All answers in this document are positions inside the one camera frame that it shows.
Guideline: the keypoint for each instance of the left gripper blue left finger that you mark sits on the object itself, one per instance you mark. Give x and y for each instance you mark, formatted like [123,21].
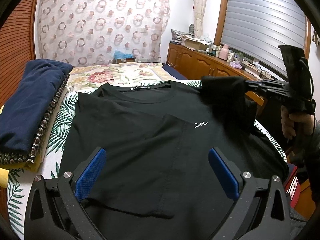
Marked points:
[87,172]

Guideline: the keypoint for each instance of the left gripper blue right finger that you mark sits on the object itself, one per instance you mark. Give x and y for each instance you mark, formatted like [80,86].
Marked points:
[227,173]

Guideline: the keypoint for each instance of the black printed t-shirt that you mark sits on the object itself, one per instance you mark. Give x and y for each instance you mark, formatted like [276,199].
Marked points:
[160,154]

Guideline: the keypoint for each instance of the person's right forearm sleeve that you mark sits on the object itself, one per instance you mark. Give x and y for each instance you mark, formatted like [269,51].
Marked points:
[311,160]

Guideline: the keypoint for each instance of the navy folded clothes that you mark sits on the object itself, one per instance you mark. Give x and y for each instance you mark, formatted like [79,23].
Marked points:
[41,79]

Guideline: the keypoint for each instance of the person's right hand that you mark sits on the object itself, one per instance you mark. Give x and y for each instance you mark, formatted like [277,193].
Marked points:
[296,124]

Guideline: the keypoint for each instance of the yellow folded garment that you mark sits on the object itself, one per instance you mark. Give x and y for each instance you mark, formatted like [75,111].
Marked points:
[15,167]

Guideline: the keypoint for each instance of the red white striped item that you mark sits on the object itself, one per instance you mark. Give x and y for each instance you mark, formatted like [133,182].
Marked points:
[292,185]

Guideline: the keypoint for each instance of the palm leaf print sheet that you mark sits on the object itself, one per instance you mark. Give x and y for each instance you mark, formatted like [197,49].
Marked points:
[57,129]

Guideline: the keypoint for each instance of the patterned folded cloth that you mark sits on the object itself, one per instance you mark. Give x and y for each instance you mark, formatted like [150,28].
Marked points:
[42,130]

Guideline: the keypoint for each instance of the pink jug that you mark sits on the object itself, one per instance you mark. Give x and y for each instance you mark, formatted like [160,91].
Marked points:
[224,52]

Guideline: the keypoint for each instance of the grey window blind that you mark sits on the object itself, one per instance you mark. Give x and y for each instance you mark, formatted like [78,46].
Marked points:
[258,27]

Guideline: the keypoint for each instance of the floral bed quilt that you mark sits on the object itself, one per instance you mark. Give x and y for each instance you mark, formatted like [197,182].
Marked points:
[121,74]

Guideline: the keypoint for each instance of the wooden sideboard cabinet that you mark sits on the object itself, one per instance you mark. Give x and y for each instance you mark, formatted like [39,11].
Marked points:
[193,65]

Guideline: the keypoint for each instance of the cardboard box on cabinet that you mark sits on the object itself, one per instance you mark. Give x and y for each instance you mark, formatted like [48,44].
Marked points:
[195,44]

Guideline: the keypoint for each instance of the blue item on box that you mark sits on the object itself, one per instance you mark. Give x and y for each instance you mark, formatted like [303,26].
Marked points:
[120,57]

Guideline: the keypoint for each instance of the wooden louvered wardrobe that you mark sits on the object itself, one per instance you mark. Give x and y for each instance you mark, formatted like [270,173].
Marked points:
[17,46]

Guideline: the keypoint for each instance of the circle pattern curtain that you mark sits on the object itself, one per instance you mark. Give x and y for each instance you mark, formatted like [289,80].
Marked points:
[89,32]

